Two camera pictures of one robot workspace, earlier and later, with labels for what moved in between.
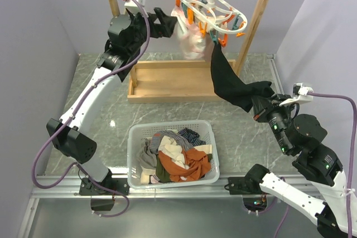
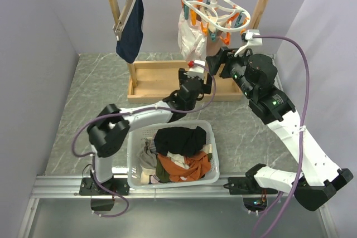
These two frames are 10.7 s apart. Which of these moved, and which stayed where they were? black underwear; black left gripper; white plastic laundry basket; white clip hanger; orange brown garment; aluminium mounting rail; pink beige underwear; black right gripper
Moved: black right gripper; black underwear; white clip hanger; pink beige underwear; black left gripper
Stayed: aluminium mounting rail; white plastic laundry basket; orange brown garment
